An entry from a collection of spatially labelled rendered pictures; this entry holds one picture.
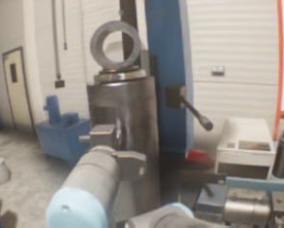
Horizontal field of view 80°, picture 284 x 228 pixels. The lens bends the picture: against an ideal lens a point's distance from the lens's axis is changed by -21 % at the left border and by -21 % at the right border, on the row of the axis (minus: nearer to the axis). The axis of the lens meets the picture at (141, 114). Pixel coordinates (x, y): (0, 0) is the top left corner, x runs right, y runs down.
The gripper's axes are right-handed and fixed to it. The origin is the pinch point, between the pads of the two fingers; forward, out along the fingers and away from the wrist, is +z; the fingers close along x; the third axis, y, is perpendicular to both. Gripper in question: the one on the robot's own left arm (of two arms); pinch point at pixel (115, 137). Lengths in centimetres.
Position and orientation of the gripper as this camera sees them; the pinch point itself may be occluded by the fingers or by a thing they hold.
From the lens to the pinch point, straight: 56.6
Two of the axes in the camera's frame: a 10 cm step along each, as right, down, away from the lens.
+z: 0.8, -2.9, 9.5
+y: -9.9, 0.5, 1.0
